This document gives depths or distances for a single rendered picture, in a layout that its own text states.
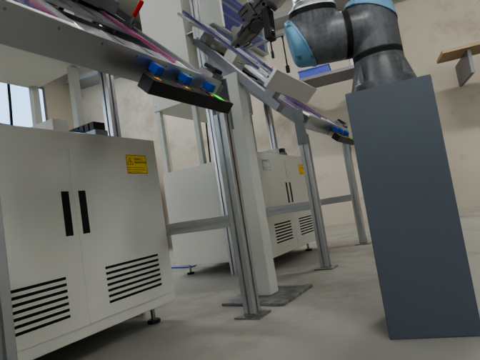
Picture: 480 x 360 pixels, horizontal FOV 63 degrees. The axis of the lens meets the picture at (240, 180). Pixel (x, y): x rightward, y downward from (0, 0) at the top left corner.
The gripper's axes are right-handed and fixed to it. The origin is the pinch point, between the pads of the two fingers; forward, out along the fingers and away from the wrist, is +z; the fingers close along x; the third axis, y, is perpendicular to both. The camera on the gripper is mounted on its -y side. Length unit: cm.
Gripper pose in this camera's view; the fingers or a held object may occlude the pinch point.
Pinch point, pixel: (236, 46)
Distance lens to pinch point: 157.5
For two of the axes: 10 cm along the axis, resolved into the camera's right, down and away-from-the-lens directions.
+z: -6.8, 5.8, 4.4
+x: -5.3, 0.2, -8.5
